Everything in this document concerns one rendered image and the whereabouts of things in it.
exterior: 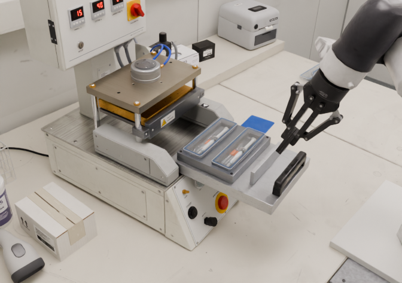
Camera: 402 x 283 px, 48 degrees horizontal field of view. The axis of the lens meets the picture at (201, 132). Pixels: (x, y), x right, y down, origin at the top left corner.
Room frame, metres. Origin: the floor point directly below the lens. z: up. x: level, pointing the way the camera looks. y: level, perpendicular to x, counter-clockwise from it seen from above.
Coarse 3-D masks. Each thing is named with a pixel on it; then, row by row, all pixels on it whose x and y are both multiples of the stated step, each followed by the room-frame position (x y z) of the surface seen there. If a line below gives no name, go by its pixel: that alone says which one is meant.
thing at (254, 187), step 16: (272, 144) 0.99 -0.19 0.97; (176, 160) 0.91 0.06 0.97; (256, 160) 0.92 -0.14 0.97; (272, 160) 0.91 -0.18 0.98; (288, 160) 0.92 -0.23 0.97; (192, 176) 0.87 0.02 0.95; (208, 176) 0.85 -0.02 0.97; (240, 176) 0.85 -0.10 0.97; (256, 176) 0.83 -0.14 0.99; (272, 176) 0.86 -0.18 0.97; (224, 192) 0.82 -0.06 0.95; (240, 192) 0.80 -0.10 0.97; (256, 192) 0.80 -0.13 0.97; (288, 192) 0.83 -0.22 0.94; (272, 208) 0.75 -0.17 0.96
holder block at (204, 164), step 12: (216, 120) 1.06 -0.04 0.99; (228, 132) 1.01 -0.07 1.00; (240, 132) 1.01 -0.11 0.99; (228, 144) 0.95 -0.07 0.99; (264, 144) 0.96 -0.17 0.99; (180, 156) 0.91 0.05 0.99; (192, 156) 0.89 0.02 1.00; (204, 156) 0.90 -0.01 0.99; (252, 156) 0.90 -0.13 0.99; (204, 168) 0.87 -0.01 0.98; (216, 168) 0.85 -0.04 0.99; (240, 168) 0.85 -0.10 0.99; (228, 180) 0.83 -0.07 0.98
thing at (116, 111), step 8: (184, 88) 1.13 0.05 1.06; (192, 88) 1.13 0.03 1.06; (168, 96) 1.08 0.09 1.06; (176, 96) 1.08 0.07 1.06; (104, 104) 1.04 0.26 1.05; (112, 104) 1.03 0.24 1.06; (160, 104) 1.03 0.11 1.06; (168, 104) 1.04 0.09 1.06; (104, 112) 1.04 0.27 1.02; (112, 112) 1.03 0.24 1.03; (120, 112) 1.01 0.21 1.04; (128, 112) 0.99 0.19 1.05; (144, 112) 0.99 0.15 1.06; (152, 112) 0.99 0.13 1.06; (128, 120) 1.00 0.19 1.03; (144, 120) 0.96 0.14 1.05
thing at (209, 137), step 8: (224, 120) 1.05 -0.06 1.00; (208, 128) 1.01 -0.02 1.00; (216, 128) 1.01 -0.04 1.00; (224, 128) 1.01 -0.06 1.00; (200, 136) 0.97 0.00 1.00; (208, 136) 0.97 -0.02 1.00; (216, 136) 0.97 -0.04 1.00; (192, 144) 0.93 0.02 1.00; (200, 144) 0.93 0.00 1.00; (208, 144) 0.94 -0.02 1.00; (192, 152) 0.90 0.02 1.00; (200, 152) 0.90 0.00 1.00
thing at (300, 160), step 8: (304, 152) 0.91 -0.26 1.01; (296, 160) 0.87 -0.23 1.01; (304, 160) 0.90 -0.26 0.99; (288, 168) 0.84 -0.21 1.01; (296, 168) 0.85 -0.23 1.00; (280, 176) 0.81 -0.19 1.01; (288, 176) 0.82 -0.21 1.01; (280, 184) 0.79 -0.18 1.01; (272, 192) 0.79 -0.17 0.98; (280, 192) 0.78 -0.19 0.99
